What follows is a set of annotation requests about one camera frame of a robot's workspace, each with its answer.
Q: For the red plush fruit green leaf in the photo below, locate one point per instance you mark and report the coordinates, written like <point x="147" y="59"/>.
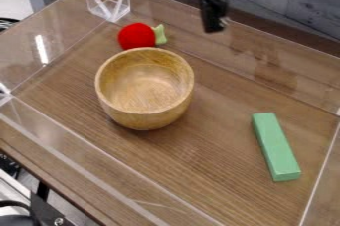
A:
<point x="140" y="35"/>

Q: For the wooden bowl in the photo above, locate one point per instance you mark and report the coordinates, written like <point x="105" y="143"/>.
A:
<point x="144" y="87"/>

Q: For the green rectangular block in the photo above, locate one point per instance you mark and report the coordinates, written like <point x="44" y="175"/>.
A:
<point x="280" y="159"/>

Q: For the clear acrylic corner bracket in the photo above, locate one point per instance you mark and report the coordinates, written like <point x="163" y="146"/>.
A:
<point x="112" y="10"/>

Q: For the clear acrylic tray wall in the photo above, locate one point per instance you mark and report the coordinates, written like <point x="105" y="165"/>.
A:
<point x="107" y="189"/>

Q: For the black metal bracket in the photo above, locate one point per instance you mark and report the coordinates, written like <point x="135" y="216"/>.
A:
<point x="47" y="214"/>

